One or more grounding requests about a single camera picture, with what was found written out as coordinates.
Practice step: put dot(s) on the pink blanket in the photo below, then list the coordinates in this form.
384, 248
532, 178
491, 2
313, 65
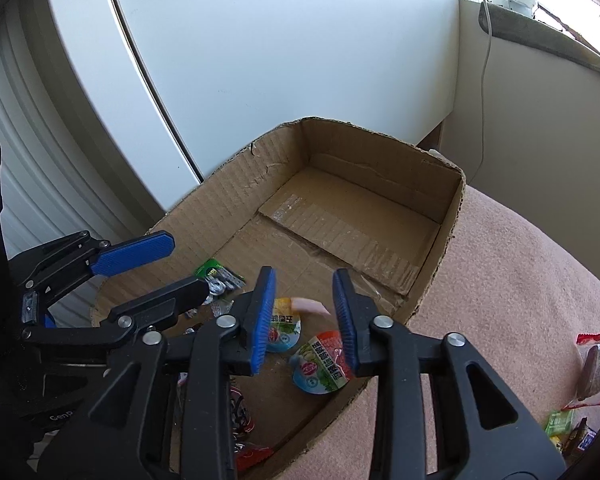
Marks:
505, 285

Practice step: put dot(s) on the white cabinet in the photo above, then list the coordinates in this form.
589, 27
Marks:
280, 60

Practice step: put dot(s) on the small pink snack stick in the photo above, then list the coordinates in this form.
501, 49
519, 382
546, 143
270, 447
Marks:
307, 305

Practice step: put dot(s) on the grey stone windowsill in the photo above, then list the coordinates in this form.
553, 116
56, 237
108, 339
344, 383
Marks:
555, 42

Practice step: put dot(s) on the brown chocolate bar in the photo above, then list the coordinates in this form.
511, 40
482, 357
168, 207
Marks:
585, 437

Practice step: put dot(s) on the white ribbed panel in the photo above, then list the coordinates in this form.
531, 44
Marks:
40, 160

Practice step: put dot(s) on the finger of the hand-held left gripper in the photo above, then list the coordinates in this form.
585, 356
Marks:
165, 300
130, 255

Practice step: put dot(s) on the green foil packet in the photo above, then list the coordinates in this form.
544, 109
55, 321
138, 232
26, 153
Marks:
215, 272

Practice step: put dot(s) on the yellow black candy packet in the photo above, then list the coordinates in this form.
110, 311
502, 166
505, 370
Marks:
557, 443

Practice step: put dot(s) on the dark cake packet red edges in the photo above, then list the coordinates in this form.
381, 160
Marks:
240, 410

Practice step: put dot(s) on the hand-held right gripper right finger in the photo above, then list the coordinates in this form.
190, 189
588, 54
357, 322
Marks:
344, 320

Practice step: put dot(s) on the red lid jelly cup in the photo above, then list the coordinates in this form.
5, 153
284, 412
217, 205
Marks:
320, 365

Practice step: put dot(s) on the brown cardboard box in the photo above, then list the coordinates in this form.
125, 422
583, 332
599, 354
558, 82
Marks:
355, 210

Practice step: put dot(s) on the small green candy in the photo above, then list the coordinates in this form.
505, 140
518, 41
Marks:
560, 422

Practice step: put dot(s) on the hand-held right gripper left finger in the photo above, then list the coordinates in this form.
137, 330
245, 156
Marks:
262, 320

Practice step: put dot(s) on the red snack packet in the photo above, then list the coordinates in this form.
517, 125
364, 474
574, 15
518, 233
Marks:
250, 455

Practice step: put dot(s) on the yellow lid jelly cup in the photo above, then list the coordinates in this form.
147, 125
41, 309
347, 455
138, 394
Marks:
286, 327

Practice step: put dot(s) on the dark candy in red wrapper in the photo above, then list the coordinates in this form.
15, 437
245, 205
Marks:
597, 365

